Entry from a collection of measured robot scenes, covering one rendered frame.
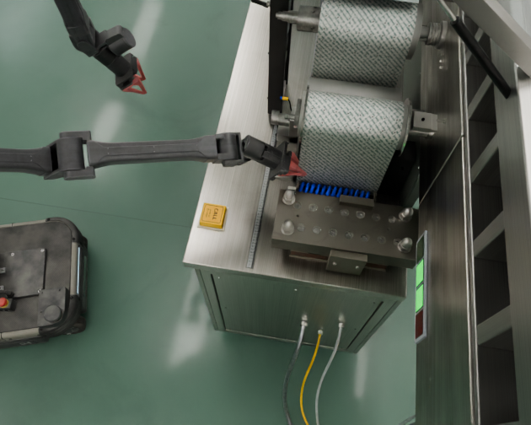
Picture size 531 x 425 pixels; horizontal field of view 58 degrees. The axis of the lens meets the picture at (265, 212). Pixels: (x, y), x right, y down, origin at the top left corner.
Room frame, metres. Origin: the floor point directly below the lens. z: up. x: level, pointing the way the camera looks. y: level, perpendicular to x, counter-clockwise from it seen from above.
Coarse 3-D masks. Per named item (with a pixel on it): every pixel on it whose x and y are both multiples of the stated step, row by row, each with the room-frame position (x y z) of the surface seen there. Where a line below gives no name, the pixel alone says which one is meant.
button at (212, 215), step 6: (204, 204) 0.70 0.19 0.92; (210, 204) 0.70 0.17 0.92; (216, 204) 0.70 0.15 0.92; (204, 210) 0.68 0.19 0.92; (210, 210) 0.68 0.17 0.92; (216, 210) 0.68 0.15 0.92; (222, 210) 0.68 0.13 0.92; (204, 216) 0.66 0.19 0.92; (210, 216) 0.66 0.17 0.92; (216, 216) 0.66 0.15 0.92; (222, 216) 0.66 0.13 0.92; (204, 222) 0.64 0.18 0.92; (210, 222) 0.64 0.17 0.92; (216, 222) 0.64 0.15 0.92; (222, 222) 0.64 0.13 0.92; (222, 228) 0.63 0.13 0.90
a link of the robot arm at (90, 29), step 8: (56, 0) 1.02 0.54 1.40; (64, 0) 1.02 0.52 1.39; (72, 0) 1.03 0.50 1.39; (64, 8) 1.02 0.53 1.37; (72, 8) 1.03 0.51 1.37; (80, 8) 1.04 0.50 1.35; (64, 16) 1.02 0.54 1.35; (72, 16) 1.02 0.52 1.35; (80, 16) 1.03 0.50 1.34; (64, 24) 1.02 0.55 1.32; (72, 24) 1.02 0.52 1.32; (80, 24) 1.02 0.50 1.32; (88, 24) 1.05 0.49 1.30; (72, 32) 1.02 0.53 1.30; (80, 32) 1.02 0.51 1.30; (88, 32) 1.03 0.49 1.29; (72, 40) 1.01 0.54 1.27; (88, 40) 1.02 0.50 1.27
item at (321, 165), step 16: (304, 160) 0.73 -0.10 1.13; (320, 160) 0.73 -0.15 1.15; (336, 160) 0.72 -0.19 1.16; (352, 160) 0.71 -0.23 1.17; (368, 160) 0.71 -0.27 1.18; (384, 160) 0.70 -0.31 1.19; (304, 176) 0.73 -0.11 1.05; (320, 176) 0.72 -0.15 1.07; (336, 176) 0.72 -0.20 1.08; (352, 176) 0.71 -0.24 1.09; (368, 176) 0.71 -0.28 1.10
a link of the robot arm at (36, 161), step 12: (60, 144) 0.63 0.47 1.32; (72, 144) 0.64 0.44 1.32; (0, 156) 0.58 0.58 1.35; (12, 156) 0.59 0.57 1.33; (24, 156) 0.60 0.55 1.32; (36, 156) 0.61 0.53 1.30; (48, 156) 0.63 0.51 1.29; (60, 156) 0.61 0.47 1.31; (72, 156) 0.61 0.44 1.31; (0, 168) 0.56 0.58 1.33; (12, 168) 0.57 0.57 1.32; (24, 168) 0.58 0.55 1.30; (36, 168) 0.59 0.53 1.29; (48, 168) 0.60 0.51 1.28; (60, 168) 0.59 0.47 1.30; (72, 168) 0.58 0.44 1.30; (84, 168) 0.60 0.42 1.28
